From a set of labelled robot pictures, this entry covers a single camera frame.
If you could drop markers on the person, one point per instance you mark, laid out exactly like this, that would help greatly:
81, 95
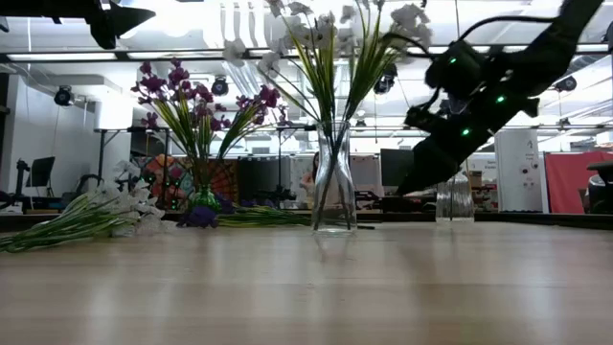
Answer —
309, 184

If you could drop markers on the colourful patterned cloth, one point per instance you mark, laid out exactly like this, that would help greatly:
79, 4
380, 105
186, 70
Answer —
225, 177

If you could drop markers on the ribbed clear glass vase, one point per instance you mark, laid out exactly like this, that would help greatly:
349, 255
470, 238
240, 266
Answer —
455, 208

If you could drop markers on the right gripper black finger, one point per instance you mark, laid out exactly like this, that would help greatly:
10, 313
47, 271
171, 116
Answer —
431, 167

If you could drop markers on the black frame bar with lights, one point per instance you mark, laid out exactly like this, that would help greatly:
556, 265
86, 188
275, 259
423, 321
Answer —
122, 54

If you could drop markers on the red partition panel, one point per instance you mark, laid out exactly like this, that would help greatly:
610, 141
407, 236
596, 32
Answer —
570, 182

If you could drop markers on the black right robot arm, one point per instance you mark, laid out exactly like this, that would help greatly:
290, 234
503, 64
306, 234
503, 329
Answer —
551, 52

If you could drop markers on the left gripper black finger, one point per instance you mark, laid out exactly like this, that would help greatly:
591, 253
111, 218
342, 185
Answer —
134, 16

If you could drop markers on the black office chair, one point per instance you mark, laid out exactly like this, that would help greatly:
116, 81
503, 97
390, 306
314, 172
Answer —
603, 191

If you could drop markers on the black dome ceiling camera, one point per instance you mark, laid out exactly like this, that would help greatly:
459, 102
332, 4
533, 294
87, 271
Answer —
220, 87

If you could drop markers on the brown cardboard box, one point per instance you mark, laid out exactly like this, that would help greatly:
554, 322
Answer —
475, 179

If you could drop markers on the black background desk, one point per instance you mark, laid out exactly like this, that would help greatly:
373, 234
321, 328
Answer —
407, 203

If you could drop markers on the green glass vase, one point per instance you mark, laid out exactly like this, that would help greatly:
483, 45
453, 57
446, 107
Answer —
206, 196

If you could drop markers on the white cabinet appliance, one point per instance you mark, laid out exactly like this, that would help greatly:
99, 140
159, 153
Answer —
519, 153

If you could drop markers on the clear glass carafe vase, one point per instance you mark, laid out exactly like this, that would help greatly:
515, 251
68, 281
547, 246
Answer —
347, 191

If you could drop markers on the black computer monitor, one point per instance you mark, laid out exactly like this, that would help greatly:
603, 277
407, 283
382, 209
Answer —
395, 167

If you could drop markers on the small dark monitor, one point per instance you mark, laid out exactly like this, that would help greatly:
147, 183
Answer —
42, 171

